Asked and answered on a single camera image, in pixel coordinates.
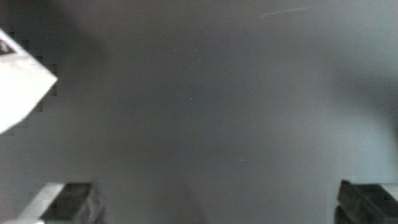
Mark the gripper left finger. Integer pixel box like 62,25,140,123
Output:
17,182,106,224

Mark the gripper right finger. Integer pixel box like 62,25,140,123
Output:
334,180,398,224

